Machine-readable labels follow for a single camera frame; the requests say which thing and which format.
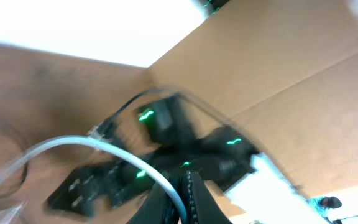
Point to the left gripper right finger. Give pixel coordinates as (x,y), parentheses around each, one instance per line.
(200,206)

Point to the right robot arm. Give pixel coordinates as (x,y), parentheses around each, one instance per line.
(223,157)

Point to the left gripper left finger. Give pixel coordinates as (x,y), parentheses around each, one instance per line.
(156,209)

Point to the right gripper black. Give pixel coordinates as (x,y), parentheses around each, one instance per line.
(116,179)

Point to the cardboard box wall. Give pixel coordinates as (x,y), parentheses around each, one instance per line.
(287,72)

